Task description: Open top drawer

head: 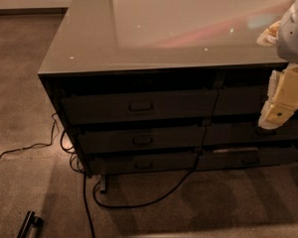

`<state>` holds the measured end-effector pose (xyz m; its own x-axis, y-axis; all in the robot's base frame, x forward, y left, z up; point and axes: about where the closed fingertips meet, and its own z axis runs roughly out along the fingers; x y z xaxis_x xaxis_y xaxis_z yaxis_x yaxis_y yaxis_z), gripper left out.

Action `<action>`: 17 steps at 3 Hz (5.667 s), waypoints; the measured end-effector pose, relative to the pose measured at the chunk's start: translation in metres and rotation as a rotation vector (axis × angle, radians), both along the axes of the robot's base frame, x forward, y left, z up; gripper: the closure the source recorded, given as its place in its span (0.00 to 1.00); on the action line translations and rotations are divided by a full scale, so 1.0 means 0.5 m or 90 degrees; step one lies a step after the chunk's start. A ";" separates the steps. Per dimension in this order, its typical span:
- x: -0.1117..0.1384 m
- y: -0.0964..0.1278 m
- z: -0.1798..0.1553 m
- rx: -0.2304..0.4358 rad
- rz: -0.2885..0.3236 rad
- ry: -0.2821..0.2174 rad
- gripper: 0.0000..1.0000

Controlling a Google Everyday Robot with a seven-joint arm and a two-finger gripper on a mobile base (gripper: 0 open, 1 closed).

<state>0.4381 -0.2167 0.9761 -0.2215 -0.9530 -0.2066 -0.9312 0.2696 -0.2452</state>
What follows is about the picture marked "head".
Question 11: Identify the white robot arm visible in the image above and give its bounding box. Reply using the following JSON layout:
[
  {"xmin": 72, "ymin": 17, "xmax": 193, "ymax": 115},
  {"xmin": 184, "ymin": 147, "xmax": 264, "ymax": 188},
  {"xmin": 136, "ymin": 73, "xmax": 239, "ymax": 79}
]
[{"xmin": 257, "ymin": 0, "xmax": 298, "ymax": 130}]

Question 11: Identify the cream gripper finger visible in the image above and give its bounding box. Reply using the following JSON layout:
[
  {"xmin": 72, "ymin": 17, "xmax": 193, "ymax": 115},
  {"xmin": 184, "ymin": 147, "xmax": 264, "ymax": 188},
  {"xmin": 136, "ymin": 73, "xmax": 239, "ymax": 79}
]
[
  {"xmin": 258, "ymin": 64, "xmax": 298, "ymax": 130},
  {"xmin": 257, "ymin": 21, "xmax": 280, "ymax": 47}
]

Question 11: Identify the black metal handle bar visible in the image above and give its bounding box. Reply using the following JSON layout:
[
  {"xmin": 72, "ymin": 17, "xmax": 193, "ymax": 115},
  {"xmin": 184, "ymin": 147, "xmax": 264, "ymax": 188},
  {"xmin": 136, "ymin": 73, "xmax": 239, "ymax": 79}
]
[{"xmin": 17, "ymin": 211, "xmax": 44, "ymax": 238}]

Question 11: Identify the thick black cable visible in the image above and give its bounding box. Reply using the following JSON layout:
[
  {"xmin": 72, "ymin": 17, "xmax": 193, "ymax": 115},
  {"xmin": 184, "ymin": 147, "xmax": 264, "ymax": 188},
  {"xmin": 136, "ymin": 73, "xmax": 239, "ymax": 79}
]
[{"xmin": 82, "ymin": 126, "xmax": 209, "ymax": 238}]

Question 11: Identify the dark drawer cabinet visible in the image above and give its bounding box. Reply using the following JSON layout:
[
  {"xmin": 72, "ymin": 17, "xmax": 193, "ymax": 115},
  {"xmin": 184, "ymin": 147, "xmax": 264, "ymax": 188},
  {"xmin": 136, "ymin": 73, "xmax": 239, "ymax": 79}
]
[{"xmin": 37, "ymin": 0, "xmax": 298, "ymax": 194}]

